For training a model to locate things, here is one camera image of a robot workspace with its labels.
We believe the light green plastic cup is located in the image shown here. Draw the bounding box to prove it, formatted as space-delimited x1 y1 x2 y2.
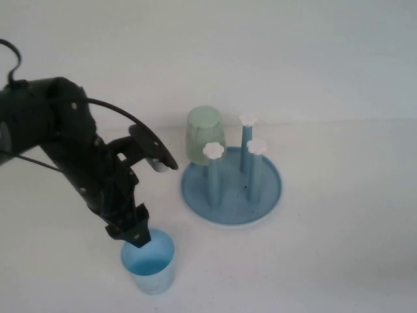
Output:
184 105 227 167

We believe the blue cup drying rack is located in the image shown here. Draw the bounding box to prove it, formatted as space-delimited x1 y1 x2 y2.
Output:
180 113 283 231

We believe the light blue plastic cup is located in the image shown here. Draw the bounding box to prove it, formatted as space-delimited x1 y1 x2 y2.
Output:
121 228 176 288

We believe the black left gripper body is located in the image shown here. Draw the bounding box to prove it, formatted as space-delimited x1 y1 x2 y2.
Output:
60 136 150 230

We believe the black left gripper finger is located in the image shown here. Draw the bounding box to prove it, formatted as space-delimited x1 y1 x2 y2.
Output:
125 226 152 250
104 225 130 243

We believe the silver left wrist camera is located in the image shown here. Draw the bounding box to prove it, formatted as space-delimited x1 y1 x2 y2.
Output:
109 123 179 173

